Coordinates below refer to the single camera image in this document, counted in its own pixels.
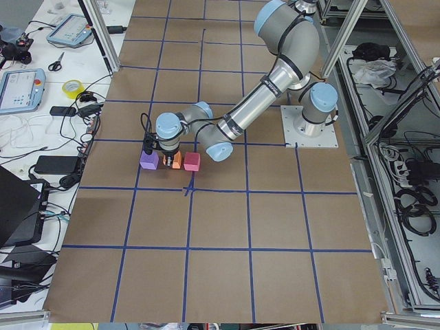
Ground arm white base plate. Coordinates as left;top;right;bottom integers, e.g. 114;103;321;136
280;105;338;149

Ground pink foam cube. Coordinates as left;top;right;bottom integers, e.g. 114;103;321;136
184;152;201;172

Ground black laptop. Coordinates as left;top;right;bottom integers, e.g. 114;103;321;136
1;168;49;248

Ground black power adapter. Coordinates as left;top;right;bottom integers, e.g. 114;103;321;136
34;155;79;175

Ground aluminium frame post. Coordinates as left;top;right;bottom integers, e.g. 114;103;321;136
78;0;120;75

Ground orange foam cube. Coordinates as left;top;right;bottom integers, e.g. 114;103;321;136
172;151;182;169

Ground blue teach pendant far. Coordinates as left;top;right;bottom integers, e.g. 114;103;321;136
46;14;92;48

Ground purple foam cube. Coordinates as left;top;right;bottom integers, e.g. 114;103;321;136
140;151;159;171

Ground white crumpled cloth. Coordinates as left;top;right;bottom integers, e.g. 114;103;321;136
353;59;396;88

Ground blue teach pendant near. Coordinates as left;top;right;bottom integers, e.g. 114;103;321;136
1;68;46;115

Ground blue teach pendant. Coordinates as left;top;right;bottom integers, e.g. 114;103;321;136
1;68;46;115
46;14;92;48

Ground black handled scissors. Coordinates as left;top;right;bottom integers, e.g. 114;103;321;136
47;52;65;72

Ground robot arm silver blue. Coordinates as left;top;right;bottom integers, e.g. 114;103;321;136
155;1;338;167

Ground yellow tape roll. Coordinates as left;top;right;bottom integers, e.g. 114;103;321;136
62;79;85;100

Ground black power strip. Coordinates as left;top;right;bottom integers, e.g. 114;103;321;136
78;115;100;173

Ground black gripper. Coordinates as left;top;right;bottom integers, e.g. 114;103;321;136
158;137;179;168

